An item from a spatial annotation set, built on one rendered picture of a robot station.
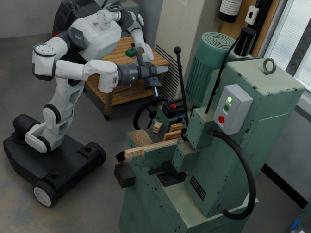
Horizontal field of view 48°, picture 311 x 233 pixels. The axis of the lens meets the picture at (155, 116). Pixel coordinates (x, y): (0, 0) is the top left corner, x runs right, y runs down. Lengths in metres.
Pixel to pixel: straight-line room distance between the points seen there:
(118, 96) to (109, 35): 1.54
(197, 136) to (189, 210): 0.42
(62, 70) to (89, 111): 1.99
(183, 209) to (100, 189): 1.15
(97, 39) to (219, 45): 0.62
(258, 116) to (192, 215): 0.63
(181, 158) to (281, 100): 0.51
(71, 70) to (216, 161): 0.71
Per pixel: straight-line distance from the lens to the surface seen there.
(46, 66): 1.44
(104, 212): 2.60
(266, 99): 1.27
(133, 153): 1.70
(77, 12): 1.85
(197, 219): 1.69
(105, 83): 1.44
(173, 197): 1.73
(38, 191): 2.58
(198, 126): 1.42
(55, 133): 2.42
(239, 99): 1.24
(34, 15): 4.55
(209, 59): 1.50
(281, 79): 1.38
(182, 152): 1.55
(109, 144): 3.07
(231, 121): 1.29
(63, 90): 2.12
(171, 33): 3.36
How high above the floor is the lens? 2.12
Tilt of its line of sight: 38 degrees down
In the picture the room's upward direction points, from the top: 13 degrees clockwise
